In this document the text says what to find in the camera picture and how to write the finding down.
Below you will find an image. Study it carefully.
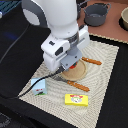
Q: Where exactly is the round wooden plate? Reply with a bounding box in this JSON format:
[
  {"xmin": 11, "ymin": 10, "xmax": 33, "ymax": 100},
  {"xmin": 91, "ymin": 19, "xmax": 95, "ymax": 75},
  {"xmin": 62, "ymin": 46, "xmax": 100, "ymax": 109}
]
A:
[{"xmin": 61, "ymin": 60, "xmax": 87, "ymax": 81}]

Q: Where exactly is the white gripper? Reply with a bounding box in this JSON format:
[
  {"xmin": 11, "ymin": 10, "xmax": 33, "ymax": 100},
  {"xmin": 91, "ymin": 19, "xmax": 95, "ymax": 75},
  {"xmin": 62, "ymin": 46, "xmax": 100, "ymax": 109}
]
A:
[{"xmin": 41, "ymin": 25, "xmax": 90, "ymax": 72}]

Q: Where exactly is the beige woven placemat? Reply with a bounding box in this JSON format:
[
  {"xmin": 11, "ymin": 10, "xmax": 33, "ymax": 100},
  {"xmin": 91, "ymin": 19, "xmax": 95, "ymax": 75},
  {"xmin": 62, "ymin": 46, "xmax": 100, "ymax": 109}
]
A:
[{"xmin": 21, "ymin": 41, "xmax": 118, "ymax": 128}]

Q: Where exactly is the beige bowl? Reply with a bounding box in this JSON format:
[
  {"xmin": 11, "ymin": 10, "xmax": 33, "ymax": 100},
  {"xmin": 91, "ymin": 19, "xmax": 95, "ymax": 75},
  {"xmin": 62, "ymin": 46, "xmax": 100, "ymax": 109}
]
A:
[{"xmin": 121, "ymin": 7, "xmax": 128, "ymax": 30}]

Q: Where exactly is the knife with wooden handle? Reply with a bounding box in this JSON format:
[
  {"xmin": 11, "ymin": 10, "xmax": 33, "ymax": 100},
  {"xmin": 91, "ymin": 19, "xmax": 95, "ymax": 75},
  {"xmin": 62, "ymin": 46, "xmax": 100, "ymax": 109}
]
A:
[{"xmin": 82, "ymin": 57, "xmax": 102, "ymax": 65}]

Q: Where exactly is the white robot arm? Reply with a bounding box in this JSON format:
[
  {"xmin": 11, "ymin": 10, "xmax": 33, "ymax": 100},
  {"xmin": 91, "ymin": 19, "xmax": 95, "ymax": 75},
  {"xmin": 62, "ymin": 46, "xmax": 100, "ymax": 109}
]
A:
[{"xmin": 22, "ymin": 0, "xmax": 90, "ymax": 72}]

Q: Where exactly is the large grey pot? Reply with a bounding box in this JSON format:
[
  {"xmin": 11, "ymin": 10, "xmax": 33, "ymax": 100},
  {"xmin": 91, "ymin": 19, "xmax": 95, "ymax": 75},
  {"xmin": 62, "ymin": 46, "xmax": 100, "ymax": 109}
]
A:
[{"xmin": 84, "ymin": 3, "xmax": 111, "ymax": 27}]

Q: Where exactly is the light blue milk carton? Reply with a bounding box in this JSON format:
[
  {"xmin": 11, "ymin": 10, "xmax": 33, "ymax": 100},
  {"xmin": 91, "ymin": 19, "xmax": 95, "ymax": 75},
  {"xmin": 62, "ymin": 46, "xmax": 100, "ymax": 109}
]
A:
[{"xmin": 31, "ymin": 78, "xmax": 47, "ymax": 95}]

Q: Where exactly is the black cable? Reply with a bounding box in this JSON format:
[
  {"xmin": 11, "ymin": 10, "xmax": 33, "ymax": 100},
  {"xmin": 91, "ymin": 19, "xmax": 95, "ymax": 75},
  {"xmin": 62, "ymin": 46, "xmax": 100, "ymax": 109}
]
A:
[{"xmin": 0, "ymin": 19, "xmax": 68, "ymax": 101}]

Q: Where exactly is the blue wire basket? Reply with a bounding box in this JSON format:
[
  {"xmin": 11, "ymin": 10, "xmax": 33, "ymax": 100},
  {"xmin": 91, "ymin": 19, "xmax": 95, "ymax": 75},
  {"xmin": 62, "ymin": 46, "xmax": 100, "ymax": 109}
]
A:
[{"xmin": 0, "ymin": 1, "xmax": 20, "ymax": 15}]

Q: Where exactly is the brown stove board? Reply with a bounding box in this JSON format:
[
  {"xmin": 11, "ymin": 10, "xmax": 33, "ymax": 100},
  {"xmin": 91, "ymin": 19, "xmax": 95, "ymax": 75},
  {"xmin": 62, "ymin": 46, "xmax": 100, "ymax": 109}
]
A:
[{"xmin": 77, "ymin": 0, "xmax": 128, "ymax": 44}]

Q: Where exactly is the yellow butter box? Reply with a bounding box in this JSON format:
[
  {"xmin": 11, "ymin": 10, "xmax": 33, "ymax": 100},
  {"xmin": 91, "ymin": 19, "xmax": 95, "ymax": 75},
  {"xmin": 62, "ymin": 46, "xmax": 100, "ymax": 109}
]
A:
[{"xmin": 65, "ymin": 94, "xmax": 88, "ymax": 106}]

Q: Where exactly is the fork with wooden handle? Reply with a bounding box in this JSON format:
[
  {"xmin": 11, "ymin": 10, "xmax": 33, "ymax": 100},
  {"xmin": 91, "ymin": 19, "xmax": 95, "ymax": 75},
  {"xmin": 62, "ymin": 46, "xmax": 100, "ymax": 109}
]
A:
[{"xmin": 53, "ymin": 77, "xmax": 90, "ymax": 92}]

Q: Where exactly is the red toy tomato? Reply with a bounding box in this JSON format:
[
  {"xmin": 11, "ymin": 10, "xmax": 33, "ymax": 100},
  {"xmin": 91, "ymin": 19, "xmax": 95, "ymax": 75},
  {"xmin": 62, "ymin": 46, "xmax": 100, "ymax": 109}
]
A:
[{"xmin": 70, "ymin": 61, "xmax": 79, "ymax": 69}]

